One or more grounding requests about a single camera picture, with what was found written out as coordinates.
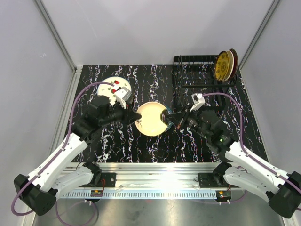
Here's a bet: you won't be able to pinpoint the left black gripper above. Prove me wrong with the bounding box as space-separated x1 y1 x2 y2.
100 99 142 127

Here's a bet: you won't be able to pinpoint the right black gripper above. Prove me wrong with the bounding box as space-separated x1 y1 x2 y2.
166 105 211 140

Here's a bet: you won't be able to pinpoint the white watermelon pattern plate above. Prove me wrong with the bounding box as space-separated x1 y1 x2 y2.
97 76 132 106

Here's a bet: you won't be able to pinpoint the amber patterned glass plate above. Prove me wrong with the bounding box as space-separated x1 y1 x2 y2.
214 50 231 82

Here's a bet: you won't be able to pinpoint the red floral plate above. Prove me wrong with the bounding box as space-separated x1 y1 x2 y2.
229 48 238 79

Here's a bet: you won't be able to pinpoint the dark green rimmed plate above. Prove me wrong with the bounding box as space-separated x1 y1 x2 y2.
162 107 173 132

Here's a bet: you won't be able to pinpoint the cream plate with black sprig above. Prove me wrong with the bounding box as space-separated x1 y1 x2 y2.
227 49 235 81

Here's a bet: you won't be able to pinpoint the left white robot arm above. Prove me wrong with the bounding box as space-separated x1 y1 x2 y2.
13 96 141 216

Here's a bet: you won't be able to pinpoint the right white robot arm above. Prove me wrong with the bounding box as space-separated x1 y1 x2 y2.
161 109 301 218

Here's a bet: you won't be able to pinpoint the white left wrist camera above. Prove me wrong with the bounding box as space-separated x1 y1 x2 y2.
112 87 133 109

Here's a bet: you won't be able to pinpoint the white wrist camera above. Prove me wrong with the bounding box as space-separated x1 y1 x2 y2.
190 93 205 112
112 87 133 109

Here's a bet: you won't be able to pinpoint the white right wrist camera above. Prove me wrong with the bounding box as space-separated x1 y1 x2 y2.
190 93 205 112

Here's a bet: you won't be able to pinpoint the black wire dish rack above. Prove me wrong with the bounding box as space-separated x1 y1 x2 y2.
172 55 237 110

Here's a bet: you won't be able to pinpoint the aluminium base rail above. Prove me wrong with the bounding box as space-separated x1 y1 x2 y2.
30 162 286 189

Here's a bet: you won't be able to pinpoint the white slotted cable duct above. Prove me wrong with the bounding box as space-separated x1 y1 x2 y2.
62 189 217 200

